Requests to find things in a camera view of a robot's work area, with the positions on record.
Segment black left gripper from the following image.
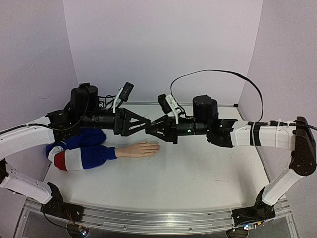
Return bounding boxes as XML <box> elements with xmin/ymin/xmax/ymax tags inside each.
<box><xmin>79</xmin><ymin>107</ymin><xmax>153</xmax><ymax>136</ymax></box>

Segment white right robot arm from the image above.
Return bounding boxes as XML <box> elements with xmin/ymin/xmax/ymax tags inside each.
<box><xmin>146</xmin><ymin>94</ymin><xmax>317</xmax><ymax>206</ymax></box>

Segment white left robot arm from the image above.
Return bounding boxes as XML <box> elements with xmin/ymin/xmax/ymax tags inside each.
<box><xmin>0</xmin><ymin>83</ymin><xmax>150</xmax><ymax>217</ymax></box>

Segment mannequin hand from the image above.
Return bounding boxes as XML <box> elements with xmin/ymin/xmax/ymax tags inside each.
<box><xmin>115</xmin><ymin>141</ymin><xmax>161</xmax><ymax>158</ymax></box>

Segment blue white red sleeve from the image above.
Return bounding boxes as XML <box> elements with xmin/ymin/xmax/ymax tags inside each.
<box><xmin>45</xmin><ymin>128</ymin><xmax>117</xmax><ymax>171</ymax></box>

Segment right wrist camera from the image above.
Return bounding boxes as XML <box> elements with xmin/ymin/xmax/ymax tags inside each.
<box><xmin>158</xmin><ymin>94</ymin><xmax>181</xmax><ymax>125</ymax></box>

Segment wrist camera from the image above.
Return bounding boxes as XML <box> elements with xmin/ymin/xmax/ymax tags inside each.
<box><xmin>112</xmin><ymin>82</ymin><xmax>134</xmax><ymax>113</ymax></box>
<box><xmin>158</xmin><ymin>94</ymin><xmax>181</xmax><ymax>125</ymax></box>

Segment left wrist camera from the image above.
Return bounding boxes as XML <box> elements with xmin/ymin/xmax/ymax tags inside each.
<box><xmin>112</xmin><ymin>82</ymin><xmax>134</xmax><ymax>113</ymax></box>

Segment aluminium table frame rail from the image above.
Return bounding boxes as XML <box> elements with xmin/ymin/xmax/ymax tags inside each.
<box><xmin>14</xmin><ymin>196</ymin><xmax>299</xmax><ymax>238</ymax></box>

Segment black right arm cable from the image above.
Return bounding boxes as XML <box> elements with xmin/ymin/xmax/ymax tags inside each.
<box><xmin>169</xmin><ymin>70</ymin><xmax>317</xmax><ymax>129</ymax></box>

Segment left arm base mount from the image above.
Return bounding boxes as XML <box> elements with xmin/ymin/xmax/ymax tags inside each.
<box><xmin>41</xmin><ymin>182</ymin><xmax>84</xmax><ymax>222</ymax></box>

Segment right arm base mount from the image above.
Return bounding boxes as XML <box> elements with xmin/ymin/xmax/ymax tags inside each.
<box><xmin>231</xmin><ymin>189</ymin><xmax>276</xmax><ymax>228</ymax></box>

